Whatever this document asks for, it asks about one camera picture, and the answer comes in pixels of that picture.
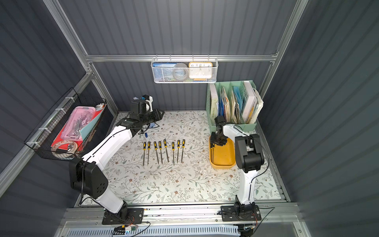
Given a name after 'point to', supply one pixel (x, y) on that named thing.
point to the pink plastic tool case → (80, 116)
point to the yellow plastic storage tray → (222, 157)
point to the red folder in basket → (78, 144)
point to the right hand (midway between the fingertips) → (217, 141)
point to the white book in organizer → (250, 102)
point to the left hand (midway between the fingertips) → (161, 110)
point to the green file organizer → (235, 101)
